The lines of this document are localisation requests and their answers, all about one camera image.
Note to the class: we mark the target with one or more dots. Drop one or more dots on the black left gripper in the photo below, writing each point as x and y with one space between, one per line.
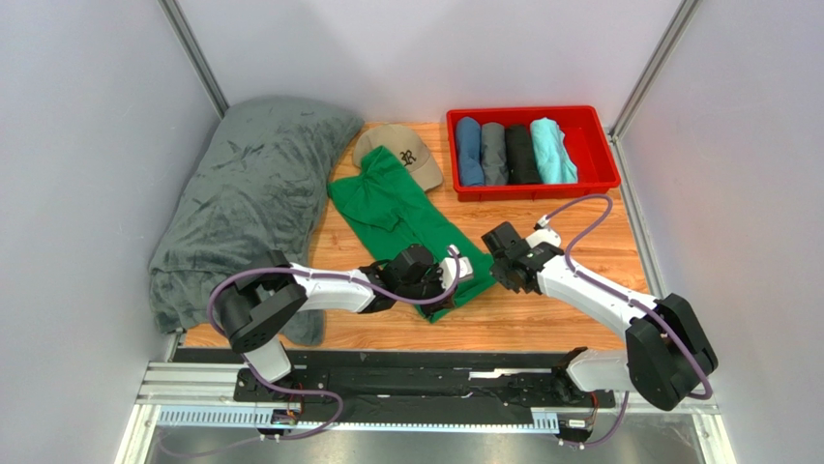
445 304

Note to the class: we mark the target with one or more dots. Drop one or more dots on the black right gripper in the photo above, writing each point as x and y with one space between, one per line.
510 268

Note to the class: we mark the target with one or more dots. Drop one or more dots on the green t-shirt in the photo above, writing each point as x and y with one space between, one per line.
389 212

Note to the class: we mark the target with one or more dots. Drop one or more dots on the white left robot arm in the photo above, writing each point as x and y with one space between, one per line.
251 308

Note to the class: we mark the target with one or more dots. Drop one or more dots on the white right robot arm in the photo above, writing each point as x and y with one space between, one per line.
666 354

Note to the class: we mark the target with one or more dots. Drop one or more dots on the black rolled t-shirt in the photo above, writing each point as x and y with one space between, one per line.
520 155

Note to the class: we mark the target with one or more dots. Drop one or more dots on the grey rolled t-shirt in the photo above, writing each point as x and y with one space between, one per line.
493 154

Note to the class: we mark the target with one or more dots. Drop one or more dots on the turquoise rolled t-shirt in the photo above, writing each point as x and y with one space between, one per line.
553 161

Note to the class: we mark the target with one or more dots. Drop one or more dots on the tan baseball cap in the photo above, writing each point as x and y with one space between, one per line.
407 146

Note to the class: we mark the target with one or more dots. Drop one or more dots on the blue rolled t-shirt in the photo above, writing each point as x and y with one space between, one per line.
468 147

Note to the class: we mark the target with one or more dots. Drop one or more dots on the red plastic bin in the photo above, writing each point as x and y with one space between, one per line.
585 142

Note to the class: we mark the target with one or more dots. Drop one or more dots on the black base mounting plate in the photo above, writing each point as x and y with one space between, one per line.
466 388

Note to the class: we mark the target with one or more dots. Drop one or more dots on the grey plush pillow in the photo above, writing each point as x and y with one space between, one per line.
261 185

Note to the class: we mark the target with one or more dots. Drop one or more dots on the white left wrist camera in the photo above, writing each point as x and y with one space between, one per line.
455 269

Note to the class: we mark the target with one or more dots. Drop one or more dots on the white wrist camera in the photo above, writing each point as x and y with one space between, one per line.
544 233
455 269

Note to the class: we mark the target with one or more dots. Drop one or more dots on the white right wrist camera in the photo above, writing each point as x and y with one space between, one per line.
544 233

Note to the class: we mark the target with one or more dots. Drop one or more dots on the aluminium frame rail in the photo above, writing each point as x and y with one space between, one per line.
203 406

